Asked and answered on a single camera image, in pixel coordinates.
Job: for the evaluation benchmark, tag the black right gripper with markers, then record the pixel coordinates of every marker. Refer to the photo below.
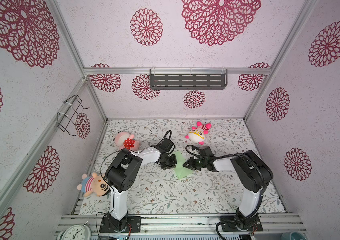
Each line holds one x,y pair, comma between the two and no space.
191,164

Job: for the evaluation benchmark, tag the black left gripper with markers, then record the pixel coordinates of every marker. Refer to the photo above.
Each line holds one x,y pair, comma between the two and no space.
172,165

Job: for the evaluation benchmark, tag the light green paper sheet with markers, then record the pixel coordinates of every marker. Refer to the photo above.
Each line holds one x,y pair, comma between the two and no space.
180,170

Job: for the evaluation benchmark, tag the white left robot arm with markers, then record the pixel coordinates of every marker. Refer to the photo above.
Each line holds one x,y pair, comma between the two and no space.
123,170

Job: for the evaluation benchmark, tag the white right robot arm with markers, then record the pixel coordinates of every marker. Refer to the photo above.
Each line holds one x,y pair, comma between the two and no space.
253,173

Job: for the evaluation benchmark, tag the white pink owl plush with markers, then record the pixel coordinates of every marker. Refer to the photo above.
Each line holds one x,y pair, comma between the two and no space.
199,133

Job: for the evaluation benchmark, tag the pink plush red dotted dress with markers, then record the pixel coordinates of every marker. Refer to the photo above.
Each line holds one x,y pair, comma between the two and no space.
125,140

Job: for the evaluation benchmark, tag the striped hat doll plush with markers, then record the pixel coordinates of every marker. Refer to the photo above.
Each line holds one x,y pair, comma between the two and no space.
93,184

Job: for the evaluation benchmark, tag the white analog clock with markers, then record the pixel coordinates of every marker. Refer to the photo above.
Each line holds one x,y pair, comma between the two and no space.
76,232

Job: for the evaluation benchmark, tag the teal cup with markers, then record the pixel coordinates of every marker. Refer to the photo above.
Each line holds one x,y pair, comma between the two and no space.
293,236

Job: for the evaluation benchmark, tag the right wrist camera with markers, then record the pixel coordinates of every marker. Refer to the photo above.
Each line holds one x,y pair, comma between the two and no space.
206,152

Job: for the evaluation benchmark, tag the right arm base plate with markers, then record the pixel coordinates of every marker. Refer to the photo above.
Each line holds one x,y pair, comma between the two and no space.
234,223

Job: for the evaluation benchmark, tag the grey wall shelf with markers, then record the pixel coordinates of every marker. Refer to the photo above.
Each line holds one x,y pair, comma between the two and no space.
188,81

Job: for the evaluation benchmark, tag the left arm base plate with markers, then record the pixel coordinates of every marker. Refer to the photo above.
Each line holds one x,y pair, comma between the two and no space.
128,224

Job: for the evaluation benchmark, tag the black wire wall rack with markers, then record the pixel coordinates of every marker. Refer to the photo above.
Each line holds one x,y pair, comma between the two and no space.
73,121

